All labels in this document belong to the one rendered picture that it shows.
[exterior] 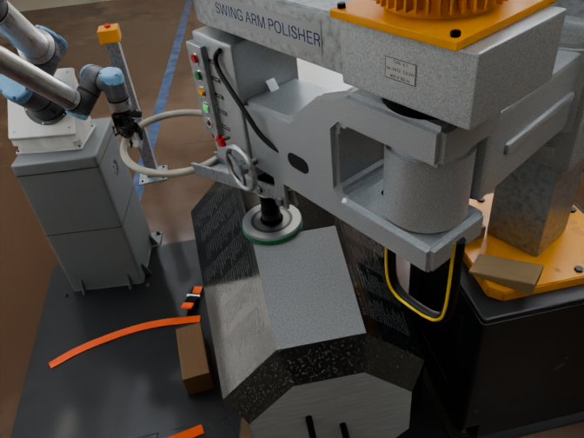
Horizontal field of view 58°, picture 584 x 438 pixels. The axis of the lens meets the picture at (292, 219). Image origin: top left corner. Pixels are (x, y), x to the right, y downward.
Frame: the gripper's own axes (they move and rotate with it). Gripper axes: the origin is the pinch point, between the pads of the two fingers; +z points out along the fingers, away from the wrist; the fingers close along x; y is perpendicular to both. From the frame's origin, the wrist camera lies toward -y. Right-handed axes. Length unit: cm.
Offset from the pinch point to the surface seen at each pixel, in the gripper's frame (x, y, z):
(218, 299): 69, 58, 15
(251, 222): 73, 35, -3
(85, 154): -26.1, 5.9, 5.8
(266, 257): 85, 48, -1
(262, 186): 82, 40, -24
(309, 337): 110, 76, -3
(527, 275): 166, 31, -2
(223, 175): 61, 28, -16
